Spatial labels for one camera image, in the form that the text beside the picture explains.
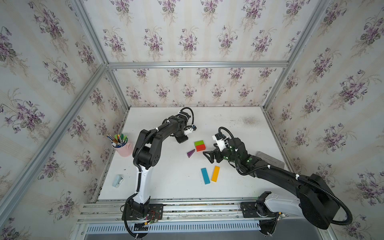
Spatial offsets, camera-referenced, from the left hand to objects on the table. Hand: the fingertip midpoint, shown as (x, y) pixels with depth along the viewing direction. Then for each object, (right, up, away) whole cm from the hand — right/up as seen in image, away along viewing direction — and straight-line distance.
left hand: (180, 138), depth 100 cm
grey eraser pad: (+55, -12, -12) cm, 57 cm away
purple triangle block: (+7, -9, -7) cm, 13 cm away
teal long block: (+16, -20, -15) cm, 30 cm away
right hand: (+19, -4, -18) cm, 27 cm away
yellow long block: (+22, -19, -14) cm, 32 cm away
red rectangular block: (+14, -6, -3) cm, 15 cm away
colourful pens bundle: (-37, 0, -11) cm, 38 cm away
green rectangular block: (+13, -3, -1) cm, 13 cm away
